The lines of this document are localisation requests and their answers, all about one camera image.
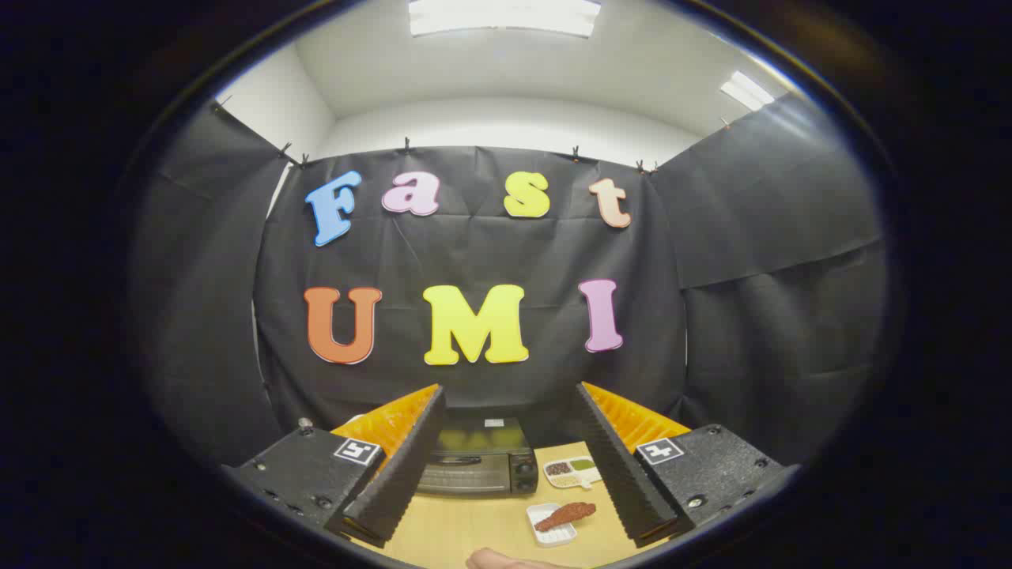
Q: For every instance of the white divided tray of beans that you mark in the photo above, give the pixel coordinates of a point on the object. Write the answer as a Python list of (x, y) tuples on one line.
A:
[(571, 472)]

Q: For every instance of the red raw meat steak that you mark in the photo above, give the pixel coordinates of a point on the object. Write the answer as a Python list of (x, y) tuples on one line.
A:
[(565, 515)]

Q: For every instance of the small ceiling light panel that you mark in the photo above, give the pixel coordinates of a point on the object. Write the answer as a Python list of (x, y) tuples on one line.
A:
[(746, 90)]

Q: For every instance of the large ceiling light panel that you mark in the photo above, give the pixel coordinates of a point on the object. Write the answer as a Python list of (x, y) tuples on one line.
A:
[(506, 16)]

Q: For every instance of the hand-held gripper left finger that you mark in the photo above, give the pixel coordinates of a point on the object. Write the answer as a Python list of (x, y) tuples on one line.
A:
[(411, 466)]

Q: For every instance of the black toaster oven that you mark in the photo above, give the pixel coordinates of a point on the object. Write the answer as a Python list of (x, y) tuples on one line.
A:
[(482, 458)]

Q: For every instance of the white rectangular dish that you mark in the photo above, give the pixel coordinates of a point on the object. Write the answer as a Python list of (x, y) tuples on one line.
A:
[(553, 537)]

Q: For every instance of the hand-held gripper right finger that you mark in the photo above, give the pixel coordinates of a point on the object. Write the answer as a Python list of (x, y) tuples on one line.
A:
[(617, 466)]

